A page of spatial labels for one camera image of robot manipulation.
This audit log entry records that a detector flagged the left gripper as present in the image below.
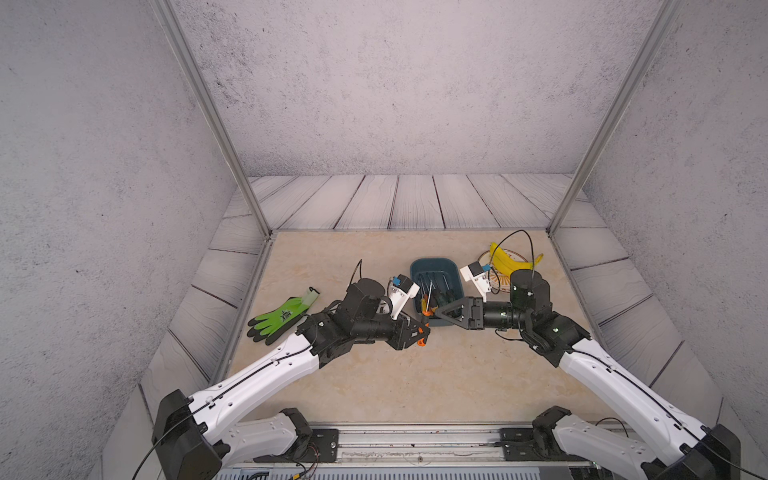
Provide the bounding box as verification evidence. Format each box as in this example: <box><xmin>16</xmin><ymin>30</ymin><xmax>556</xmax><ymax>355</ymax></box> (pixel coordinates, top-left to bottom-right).
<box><xmin>350</xmin><ymin>309</ymin><xmax>432</xmax><ymax>351</ymax></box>

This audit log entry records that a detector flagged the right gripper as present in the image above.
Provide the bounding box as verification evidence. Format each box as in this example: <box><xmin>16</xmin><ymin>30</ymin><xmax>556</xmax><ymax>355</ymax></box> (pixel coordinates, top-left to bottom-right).
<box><xmin>436</xmin><ymin>298</ymin><xmax>533</xmax><ymax>333</ymax></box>

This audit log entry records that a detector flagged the orange screwdriver large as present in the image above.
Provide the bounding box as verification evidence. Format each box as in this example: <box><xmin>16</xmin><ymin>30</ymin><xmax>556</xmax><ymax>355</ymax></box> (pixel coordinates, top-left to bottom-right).
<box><xmin>420</xmin><ymin>284</ymin><xmax>432</xmax><ymax>317</ymax></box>

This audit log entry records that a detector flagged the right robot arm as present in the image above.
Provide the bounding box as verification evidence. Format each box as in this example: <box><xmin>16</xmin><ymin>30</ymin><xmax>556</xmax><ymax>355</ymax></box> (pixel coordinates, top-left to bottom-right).
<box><xmin>435</xmin><ymin>270</ymin><xmax>741</xmax><ymax>479</ymax></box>

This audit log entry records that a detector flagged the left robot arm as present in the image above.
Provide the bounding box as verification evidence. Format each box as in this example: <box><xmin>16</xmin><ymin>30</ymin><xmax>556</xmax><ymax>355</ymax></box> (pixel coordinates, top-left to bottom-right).
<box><xmin>152</xmin><ymin>275</ymin><xmax>430</xmax><ymax>479</ymax></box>

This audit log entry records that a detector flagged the teal storage box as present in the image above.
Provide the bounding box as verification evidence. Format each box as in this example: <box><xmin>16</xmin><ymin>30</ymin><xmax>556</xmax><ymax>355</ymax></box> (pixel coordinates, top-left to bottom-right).
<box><xmin>410</xmin><ymin>257</ymin><xmax>464</xmax><ymax>317</ymax></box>

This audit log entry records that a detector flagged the patterned round plate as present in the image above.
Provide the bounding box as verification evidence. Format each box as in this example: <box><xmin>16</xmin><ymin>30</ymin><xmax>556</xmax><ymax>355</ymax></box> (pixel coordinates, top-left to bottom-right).
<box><xmin>478</xmin><ymin>251</ymin><xmax>510</xmax><ymax>293</ymax></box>

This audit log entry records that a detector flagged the yellow banana bunch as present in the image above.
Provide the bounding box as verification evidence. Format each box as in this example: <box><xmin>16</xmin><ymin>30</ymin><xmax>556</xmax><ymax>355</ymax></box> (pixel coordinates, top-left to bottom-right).
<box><xmin>489</xmin><ymin>243</ymin><xmax>543</xmax><ymax>277</ymax></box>

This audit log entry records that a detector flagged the green black work glove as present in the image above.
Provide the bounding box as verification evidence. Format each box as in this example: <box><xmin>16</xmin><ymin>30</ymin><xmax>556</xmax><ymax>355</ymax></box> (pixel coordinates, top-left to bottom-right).
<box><xmin>246</xmin><ymin>287</ymin><xmax>320</xmax><ymax>345</ymax></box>

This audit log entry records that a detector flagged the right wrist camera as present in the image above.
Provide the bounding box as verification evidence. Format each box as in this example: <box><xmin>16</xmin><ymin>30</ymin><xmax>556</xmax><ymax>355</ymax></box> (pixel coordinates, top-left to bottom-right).
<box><xmin>459</xmin><ymin>261</ymin><xmax>492</xmax><ymax>302</ymax></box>

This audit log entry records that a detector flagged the aluminium front rail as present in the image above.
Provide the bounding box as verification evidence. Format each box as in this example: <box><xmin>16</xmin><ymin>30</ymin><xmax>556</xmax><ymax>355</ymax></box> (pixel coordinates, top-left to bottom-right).
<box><xmin>157</xmin><ymin>422</ymin><xmax>691</xmax><ymax>480</ymax></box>

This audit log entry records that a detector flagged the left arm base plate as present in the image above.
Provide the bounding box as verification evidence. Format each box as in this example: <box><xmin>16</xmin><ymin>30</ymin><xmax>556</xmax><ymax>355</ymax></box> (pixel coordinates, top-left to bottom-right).
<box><xmin>253</xmin><ymin>428</ymin><xmax>339</xmax><ymax>464</ymax></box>

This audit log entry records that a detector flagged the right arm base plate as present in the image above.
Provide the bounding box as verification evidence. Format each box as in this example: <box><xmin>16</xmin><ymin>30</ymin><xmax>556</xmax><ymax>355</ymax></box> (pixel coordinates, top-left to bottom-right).
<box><xmin>496</xmin><ymin>427</ymin><xmax>578</xmax><ymax>462</ymax></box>

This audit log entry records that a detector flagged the right aluminium frame post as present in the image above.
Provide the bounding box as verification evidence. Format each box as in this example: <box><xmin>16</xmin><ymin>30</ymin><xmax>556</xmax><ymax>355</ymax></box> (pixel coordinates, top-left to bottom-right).
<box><xmin>546</xmin><ymin>0</ymin><xmax>684</xmax><ymax>239</ymax></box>

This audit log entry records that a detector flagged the aluminium frame post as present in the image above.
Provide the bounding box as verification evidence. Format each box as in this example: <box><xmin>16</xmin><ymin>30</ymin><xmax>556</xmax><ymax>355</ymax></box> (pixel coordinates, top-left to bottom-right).
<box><xmin>151</xmin><ymin>0</ymin><xmax>272</xmax><ymax>238</ymax></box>
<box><xmin>546</xmin><ymin>0</ymin><xmax>684</xmax><ymax>239</ymax></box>

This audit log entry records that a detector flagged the left aluminium frame post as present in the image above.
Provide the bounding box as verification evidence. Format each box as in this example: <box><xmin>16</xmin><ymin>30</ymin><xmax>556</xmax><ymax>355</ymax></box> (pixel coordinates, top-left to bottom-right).
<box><xmin>151</xmin><ymin>0</ymin><xmax>272</xmax><ymax>238</ymax></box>

